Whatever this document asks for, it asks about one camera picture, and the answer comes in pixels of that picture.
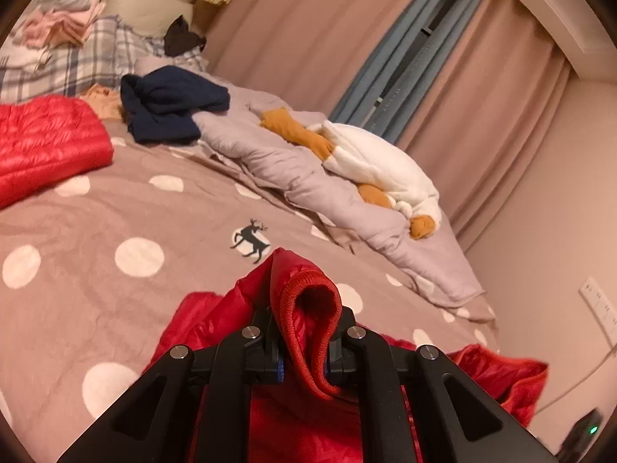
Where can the white goose plush toy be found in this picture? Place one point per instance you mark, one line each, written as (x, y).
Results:
(381, 164)

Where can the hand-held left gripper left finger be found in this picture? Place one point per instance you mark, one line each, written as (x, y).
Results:
(262, 361)

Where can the blue curtain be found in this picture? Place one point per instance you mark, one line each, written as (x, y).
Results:
(385, 53)
(434, 72)

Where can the peach cloth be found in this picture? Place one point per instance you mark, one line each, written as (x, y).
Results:
(103, 101)

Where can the white wall socket strip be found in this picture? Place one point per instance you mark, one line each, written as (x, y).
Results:
(600, 306)

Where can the black cloth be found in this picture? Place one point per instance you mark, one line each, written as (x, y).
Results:
(183, 36)

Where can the pink folded clothes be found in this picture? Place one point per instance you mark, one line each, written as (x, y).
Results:
(62, 26)

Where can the beige pillow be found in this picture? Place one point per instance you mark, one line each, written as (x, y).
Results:
(140, 9)

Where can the navy blue garment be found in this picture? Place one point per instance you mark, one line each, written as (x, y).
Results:
(173, 101)

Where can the folded light red puffer jacket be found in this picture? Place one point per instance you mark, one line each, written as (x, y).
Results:
(43, 144)

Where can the white folded clothes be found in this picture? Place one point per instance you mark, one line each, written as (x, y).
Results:
(24, 55)

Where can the pink curtain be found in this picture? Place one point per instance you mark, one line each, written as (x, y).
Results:
(487, 115)
(308, 43)

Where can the lilac duvet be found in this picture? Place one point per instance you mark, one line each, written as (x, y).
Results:
(289, 164)

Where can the plaid blanket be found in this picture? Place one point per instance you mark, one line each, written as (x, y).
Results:
(96, 58)

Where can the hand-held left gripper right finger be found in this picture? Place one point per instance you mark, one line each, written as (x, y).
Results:
(342, 361)

